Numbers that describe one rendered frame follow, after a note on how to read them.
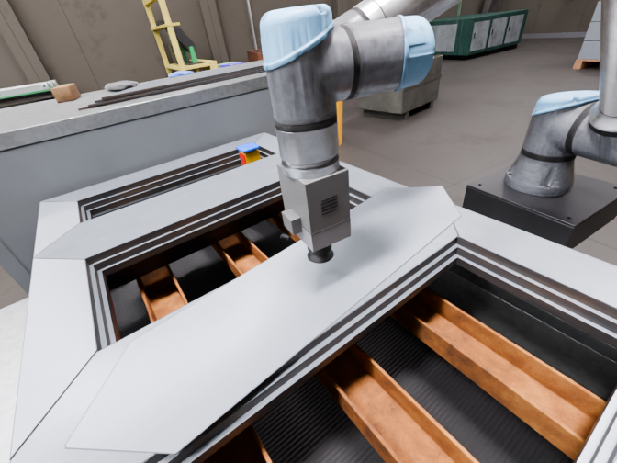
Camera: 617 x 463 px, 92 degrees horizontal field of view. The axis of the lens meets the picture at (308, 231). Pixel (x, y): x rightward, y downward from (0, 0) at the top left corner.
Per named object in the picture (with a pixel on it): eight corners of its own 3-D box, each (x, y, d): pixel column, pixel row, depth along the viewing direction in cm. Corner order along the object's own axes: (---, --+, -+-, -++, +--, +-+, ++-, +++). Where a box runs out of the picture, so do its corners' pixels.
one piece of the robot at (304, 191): (249, 141, 38) (272, 242, 48) (277, 162, 32) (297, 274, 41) (314, 124, 42) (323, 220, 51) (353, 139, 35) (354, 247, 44)
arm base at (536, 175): (524, 167, 90) (535, 134, 84) (583, 185, 78) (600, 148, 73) (491, 182, 84) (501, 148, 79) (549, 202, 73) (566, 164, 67)
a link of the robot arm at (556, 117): (543, 137, 82) (562, 83, 74) (598, 152, 71) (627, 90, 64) (510, 146, 79) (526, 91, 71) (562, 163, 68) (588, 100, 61)
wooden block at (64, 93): (75, 100, 113) (67, 85, 110) (57, 103, 111) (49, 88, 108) (82, 95, 121) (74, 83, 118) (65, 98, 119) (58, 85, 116)
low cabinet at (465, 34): (456, 47, 939) (462, 15, 890) (520, 48, 795) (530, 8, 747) (407, 58, 863) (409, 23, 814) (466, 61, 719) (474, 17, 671)
